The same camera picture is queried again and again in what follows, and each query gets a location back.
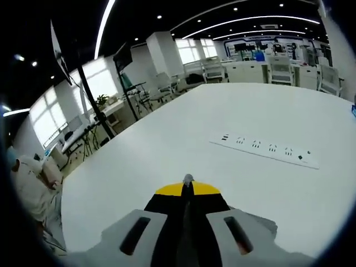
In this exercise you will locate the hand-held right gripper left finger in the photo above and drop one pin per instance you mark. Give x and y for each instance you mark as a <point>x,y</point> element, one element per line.
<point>144,236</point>

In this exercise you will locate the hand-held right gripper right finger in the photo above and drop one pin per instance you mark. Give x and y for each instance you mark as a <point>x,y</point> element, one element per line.
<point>222,242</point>

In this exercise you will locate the white table power strip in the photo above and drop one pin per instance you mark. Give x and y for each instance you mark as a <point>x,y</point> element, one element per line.
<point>264,150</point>

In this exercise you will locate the white table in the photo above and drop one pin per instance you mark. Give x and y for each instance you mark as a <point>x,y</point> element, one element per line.
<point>194,116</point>

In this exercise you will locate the person in white shirt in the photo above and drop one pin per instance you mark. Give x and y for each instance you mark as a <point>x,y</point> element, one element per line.
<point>27,183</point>

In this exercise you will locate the white desk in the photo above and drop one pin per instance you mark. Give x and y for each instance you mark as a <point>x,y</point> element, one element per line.
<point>115,109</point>

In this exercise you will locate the small potted plant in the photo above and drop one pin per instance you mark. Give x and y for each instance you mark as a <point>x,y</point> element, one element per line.
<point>102,100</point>

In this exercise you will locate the black tripod stand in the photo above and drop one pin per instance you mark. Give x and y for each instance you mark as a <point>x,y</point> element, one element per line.
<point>91,103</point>

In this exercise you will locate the person's teal face mask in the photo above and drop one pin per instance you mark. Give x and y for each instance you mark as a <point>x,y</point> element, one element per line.
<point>11,157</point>

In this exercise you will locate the white chair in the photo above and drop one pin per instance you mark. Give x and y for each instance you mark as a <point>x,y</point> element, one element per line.
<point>192,84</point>
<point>214,69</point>
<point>281,69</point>
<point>329,79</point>

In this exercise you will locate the black bag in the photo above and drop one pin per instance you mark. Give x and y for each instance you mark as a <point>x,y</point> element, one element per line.
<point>196,78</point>

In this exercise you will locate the white cabinet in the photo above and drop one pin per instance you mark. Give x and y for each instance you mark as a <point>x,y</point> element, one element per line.
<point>246,71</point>

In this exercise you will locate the black monitor stand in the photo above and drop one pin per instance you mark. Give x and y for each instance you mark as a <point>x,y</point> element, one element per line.
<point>122,57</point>

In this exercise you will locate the blue plastic packet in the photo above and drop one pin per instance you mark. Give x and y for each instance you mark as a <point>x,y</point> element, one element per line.
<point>353,110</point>

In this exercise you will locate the blue box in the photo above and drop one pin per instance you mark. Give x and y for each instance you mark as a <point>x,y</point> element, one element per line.
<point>260,57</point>

